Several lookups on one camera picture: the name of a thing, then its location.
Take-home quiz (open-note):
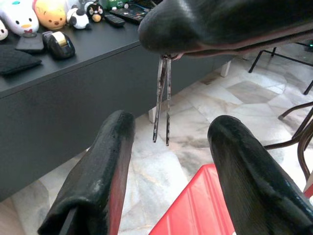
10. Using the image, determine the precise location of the yellow bear plush toy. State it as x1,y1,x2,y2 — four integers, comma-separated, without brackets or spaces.
32,0,67,31

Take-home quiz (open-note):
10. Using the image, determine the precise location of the small black remote control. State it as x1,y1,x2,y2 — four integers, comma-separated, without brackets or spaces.
103,14,126,27

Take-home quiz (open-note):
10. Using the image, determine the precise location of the black tape dispenser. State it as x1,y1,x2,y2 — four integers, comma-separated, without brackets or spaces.
42,30,76,60

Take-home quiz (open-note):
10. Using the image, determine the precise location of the white sideboard leg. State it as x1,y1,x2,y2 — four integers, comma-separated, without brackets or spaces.
221,60,232,77
148,107,158,123

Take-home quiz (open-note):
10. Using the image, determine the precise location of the small panda plush toy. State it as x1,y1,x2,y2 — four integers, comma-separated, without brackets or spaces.
66,7,91,30

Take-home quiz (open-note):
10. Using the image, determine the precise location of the large black remote control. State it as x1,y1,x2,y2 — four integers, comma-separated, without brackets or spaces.
109,6,146,25

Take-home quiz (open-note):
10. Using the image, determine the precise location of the white duck plush toy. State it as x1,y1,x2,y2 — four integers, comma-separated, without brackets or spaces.
0,0,40,36

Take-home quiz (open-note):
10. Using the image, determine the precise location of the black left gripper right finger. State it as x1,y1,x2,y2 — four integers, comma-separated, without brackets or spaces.
207,114,313,235

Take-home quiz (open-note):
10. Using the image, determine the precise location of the black bird plush toy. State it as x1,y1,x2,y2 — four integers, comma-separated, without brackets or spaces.
86,2,106,24

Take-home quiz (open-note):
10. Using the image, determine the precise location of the red plastic stool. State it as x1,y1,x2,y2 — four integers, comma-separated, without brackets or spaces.
148,163,313,235

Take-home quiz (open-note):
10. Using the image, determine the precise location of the black low sideboard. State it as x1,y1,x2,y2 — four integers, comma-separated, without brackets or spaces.
0,18,236,203

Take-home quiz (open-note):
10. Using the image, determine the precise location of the key bunch with red ring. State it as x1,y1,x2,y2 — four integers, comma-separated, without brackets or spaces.
152,54,182,147

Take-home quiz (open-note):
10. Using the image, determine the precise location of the black fabric pouch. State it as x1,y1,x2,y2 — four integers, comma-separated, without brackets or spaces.
0,44,43,76

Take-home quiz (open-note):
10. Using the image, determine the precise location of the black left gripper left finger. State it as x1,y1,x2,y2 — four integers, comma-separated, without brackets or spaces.
37,109,136,235

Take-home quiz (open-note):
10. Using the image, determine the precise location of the dark metal table leg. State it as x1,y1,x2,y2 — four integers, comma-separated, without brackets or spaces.
264,115,313,182
278,101,313,121

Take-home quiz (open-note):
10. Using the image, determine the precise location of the black flat wallet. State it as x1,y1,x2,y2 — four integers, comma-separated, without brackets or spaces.
15,32,45,54

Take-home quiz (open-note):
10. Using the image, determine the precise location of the black metal frame chair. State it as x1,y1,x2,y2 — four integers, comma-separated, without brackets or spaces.
247,42,313,95

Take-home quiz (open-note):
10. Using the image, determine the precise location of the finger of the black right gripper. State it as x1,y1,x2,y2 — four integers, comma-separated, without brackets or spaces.
181,24,313,59
137,0,313,56

